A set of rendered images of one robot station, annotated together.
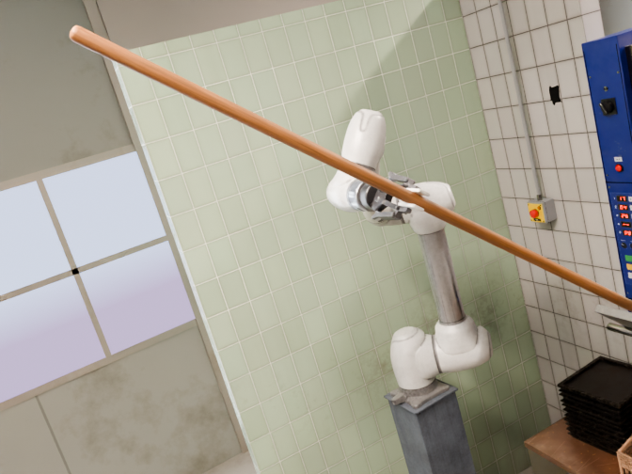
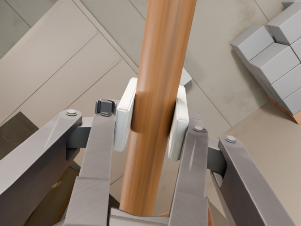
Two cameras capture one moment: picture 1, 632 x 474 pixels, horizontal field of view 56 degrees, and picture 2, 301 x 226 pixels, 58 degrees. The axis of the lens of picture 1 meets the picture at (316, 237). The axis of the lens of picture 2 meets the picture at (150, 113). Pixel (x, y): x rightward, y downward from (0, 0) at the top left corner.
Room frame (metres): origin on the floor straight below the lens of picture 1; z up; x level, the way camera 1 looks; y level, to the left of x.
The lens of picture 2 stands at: (1.51, -0.12, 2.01)
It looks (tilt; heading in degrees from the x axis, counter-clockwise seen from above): 16 degrees down; 219
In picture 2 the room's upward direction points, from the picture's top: 42 degrees counter-clockwise
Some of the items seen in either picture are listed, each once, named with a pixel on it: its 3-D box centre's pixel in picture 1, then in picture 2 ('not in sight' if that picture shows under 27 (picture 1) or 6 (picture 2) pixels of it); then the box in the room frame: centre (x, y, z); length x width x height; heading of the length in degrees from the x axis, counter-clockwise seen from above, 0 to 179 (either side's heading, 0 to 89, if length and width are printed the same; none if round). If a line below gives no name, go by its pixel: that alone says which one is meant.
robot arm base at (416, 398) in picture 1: (414, 387); not in sight; (2.20, -0.21, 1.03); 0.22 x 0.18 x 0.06; 115
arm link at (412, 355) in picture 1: (412, 355); not in sight; (2.20, -0.24, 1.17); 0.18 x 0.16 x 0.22; 76
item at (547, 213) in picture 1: (541, 210); not in sight; (2.64, -1.03, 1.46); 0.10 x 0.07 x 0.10; 21
